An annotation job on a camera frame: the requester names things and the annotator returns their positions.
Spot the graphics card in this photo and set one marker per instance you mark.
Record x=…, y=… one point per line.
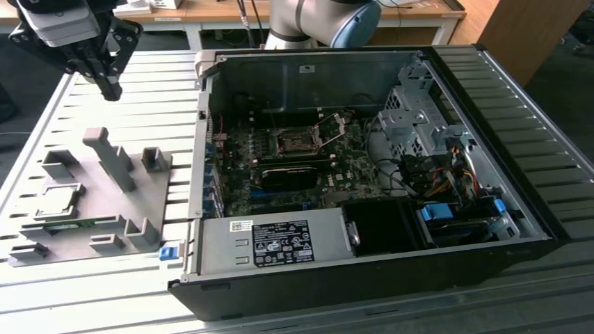
x=287, y=179

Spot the plain white box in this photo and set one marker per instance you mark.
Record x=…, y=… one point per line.
x=132, y=8

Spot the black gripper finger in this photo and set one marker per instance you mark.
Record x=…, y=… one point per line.
x=51, y=55
x=127, y=38

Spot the grey parts rack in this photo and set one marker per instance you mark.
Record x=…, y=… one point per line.
x=107, y=208

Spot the metal drive cage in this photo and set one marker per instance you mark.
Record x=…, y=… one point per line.
x=403, y=128

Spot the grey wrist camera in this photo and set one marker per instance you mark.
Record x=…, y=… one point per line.
x=60, y=21

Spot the white box with print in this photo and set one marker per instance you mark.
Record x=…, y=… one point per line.
x=167, y=3

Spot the wooden cabinet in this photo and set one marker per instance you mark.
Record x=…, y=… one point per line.
x=524, y=35

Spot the dark bag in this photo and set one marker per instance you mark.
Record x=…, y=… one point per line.
x=582, y=35

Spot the wooden desk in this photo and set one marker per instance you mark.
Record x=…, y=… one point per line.
x=208, y=12

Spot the hard disk in blue carrier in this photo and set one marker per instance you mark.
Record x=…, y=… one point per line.
x=434, y=211

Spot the green motherboard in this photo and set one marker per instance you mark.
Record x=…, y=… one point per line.
x=352, y=167

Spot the grey case latch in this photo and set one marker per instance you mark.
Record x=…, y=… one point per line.
x=204, y=66

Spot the silver CPU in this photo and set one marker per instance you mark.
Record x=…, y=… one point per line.
x=57, y=201

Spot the blue plastic latch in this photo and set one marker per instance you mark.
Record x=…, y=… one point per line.
x=498, y=205

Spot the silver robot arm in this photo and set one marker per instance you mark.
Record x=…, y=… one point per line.
x=302, y=17

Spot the black PC case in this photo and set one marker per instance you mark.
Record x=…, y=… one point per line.
x=324, y=288

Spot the grey power supply unit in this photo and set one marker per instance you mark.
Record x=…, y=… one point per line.
x=223, y=250

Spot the green RAM stick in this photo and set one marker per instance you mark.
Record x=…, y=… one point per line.
x=69, y=225

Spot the blue plastic clip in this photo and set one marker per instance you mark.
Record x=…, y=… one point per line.
x=168, y=253

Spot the CPU socket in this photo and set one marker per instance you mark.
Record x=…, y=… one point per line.
x=294, y=142

